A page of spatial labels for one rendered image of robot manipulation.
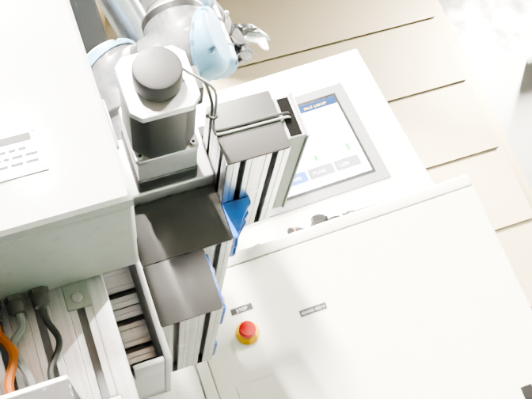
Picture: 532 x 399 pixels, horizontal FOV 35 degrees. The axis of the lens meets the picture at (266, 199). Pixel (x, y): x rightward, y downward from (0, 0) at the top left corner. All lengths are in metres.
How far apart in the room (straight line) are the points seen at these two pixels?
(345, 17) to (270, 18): 0.45
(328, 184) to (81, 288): 1.29
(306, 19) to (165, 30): 3.63
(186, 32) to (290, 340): 0.72
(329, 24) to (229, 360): 3.49
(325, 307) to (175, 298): 0.71
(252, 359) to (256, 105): 0.80
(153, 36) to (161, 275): 0.46
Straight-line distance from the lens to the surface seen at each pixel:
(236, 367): 1.79
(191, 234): 1.19
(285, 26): 5.00
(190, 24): 1.43
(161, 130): 1.02
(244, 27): 1.98
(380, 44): 5.05
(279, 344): 1.80
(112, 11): 1.74
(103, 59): 1.48
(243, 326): 1.77
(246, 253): 1.85
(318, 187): 2.18
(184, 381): 1.80
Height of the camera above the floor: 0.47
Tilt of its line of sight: 19 degrees up
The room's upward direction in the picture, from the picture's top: 21 degrees counter-clockwise
